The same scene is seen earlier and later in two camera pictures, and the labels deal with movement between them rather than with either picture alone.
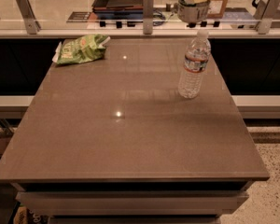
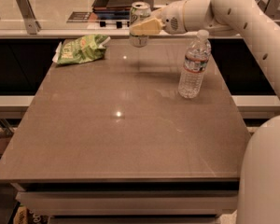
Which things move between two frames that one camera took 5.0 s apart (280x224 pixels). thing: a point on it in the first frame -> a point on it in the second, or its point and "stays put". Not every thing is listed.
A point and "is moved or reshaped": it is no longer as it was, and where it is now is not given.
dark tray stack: [119, 2] stays put
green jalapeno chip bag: [81, 49] stays put
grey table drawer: [49, 203] stays put
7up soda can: [192, 13] is moved or reshaped
